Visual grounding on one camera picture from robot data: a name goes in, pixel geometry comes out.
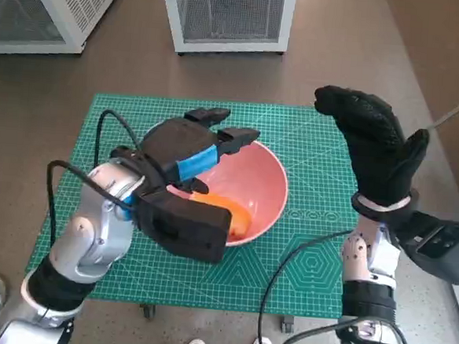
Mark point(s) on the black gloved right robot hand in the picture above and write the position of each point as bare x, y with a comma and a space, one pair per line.
380, 159

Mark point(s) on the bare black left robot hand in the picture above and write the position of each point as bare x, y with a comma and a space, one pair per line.
180, 141

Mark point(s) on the pink bowl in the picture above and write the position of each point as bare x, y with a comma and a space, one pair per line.
268, 182

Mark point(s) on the long braided toy bread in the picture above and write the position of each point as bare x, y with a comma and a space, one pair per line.
242, 220

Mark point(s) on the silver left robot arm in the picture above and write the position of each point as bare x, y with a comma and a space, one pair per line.
90, 241

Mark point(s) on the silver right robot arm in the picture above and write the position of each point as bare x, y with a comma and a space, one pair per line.
369, 260

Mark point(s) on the grey chair leg with caster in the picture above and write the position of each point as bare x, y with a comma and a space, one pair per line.
454, 115

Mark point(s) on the white mesh-front cabinet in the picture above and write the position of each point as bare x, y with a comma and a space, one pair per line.
228, 14

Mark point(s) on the green cutting mat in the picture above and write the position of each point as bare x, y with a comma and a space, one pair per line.
190, 279

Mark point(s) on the black table caster wheel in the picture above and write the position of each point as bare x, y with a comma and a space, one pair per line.
149, 311
287, 323

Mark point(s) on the white cabinet with perforated side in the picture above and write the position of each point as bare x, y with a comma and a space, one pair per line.
47, 17

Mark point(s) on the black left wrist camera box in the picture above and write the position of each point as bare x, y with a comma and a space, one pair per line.
186, 228

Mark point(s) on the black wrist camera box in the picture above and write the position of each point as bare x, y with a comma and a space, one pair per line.
441, 246
186, 228

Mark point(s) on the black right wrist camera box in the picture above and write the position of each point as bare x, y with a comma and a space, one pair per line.
441, 246

